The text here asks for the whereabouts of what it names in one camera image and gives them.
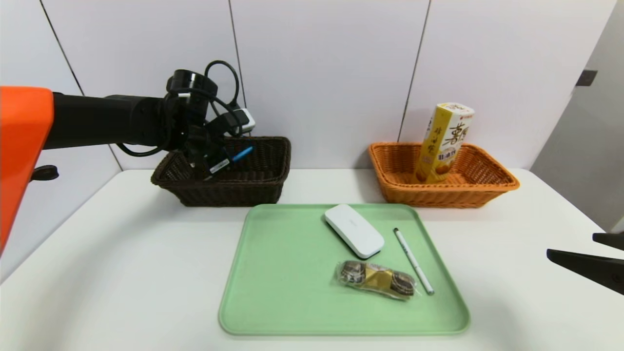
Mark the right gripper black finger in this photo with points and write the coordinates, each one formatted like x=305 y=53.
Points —
x=594 y=268
x=612 y=240

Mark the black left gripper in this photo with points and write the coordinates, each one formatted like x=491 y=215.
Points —
x=218 y=166

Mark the clear chocolate snack packet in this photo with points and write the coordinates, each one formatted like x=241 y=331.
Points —
x=375 y=279

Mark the yellow hexagonal snack box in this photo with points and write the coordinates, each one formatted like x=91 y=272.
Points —
x=441 y=141

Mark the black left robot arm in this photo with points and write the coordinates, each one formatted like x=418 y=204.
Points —
x=97 y=119

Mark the dark brown wicker basket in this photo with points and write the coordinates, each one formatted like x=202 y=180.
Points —
x=243 y=195

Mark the orange wicker basket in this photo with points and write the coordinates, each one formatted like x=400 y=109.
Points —
x=438 y=197

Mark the light green plastic tray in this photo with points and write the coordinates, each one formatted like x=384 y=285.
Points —
x=273 y=302

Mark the white oblong case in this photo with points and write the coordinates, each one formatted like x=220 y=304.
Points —
x=353 y=229

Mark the white stylus pen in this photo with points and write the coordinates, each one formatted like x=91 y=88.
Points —
x=413 y=261

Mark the dark wall fixture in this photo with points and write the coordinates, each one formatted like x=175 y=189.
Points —
x=585 y=79

